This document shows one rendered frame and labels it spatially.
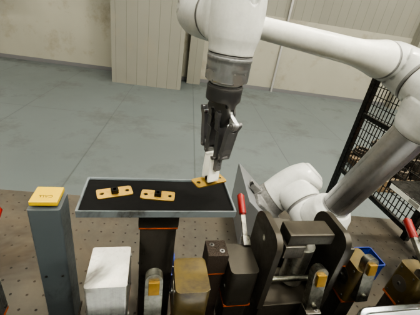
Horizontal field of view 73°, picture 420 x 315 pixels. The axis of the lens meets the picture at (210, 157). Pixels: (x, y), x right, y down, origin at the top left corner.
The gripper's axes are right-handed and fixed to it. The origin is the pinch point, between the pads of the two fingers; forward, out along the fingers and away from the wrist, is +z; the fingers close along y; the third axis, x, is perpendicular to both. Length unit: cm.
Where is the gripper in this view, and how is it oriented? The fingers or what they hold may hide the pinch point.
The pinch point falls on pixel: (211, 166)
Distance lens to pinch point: 67.8
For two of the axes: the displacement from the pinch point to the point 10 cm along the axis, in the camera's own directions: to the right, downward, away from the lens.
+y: 5.2, 4.7, -7.1
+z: -1.4, 8.7, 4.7
